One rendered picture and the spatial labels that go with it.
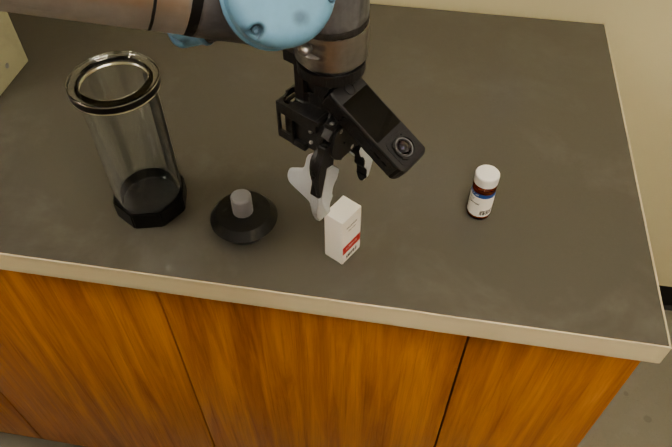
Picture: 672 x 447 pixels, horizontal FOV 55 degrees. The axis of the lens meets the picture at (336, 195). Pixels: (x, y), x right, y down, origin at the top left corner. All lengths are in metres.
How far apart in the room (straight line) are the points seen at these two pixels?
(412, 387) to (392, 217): 0.30
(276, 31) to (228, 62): 0.79
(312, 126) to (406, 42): 0.57
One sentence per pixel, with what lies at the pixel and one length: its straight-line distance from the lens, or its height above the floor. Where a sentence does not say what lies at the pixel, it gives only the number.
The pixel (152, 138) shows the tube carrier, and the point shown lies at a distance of 0.83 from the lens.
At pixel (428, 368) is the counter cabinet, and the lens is 1.01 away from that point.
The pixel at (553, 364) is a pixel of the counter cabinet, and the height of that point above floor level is 0.81.
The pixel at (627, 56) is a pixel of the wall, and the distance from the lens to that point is 1.47.
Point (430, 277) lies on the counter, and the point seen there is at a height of 0.94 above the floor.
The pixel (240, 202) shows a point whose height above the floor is 1.01.
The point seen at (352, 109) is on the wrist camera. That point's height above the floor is 1.21.
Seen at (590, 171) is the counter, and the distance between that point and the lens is 1.04.
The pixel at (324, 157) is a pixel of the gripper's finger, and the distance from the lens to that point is 0.69.
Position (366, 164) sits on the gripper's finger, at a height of 1.08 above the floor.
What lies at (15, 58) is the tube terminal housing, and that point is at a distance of 1.27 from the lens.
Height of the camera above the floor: 1.64
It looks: 48 degrees down
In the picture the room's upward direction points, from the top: straight up
